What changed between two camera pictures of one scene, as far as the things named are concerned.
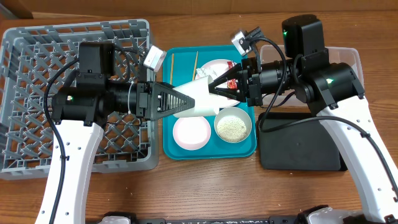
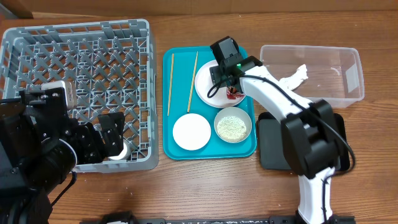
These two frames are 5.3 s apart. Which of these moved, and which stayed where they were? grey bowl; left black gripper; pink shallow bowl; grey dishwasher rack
Moved: left black gripper
Stayed: grey bowl; grey dishwasher rack; pink shallow bowl
